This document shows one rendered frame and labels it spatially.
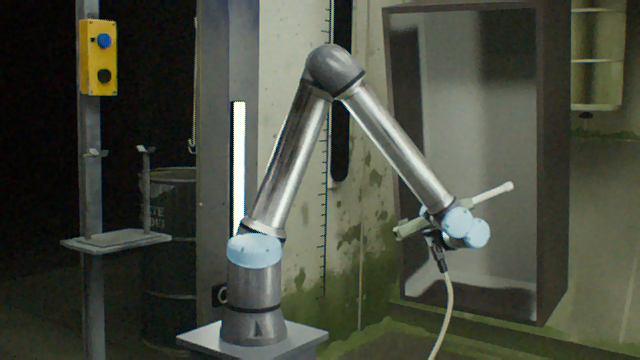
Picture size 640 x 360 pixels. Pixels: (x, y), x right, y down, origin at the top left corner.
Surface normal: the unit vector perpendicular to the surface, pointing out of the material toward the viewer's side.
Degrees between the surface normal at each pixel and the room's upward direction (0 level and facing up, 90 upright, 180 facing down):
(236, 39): 90
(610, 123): 90
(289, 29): 90
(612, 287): 57
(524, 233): 102
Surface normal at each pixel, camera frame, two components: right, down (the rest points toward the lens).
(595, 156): -0.49, -0.47
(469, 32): -0.55, 0.29
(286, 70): 0.80, 0.09
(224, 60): -0.60, 0.09
